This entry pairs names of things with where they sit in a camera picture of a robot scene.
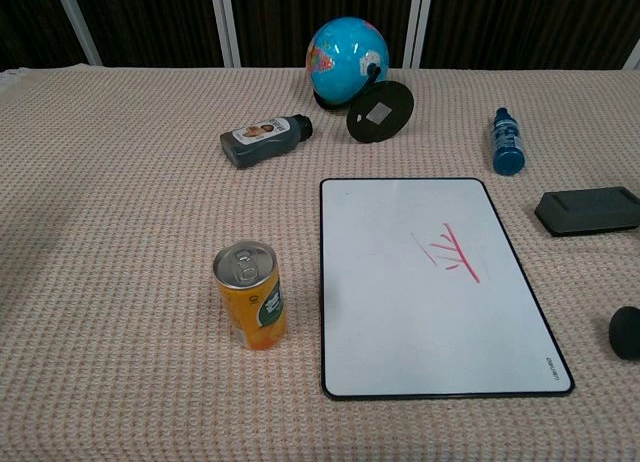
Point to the dark sauce bottle with label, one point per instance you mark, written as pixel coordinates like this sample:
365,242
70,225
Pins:
260,142

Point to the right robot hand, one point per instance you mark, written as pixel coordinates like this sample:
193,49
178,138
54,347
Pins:
626,332

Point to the blue globe on black stand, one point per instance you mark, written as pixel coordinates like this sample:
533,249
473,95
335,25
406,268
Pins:
345,57

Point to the beige waffle-weave tablecloth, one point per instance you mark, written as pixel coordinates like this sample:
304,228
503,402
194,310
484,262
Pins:
125,232

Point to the orange drink can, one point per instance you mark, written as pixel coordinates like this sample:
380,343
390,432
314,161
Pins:
252,302

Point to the white board with black rim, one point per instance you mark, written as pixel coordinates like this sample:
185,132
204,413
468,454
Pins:
400,332

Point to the blue spray bottle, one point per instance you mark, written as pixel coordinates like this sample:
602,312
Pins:
506,142

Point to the dark grey board eraser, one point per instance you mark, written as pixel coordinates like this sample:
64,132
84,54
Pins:
590,209

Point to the white frame post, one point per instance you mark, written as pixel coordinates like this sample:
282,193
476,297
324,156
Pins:
76,22
419,22
225,27
634,59

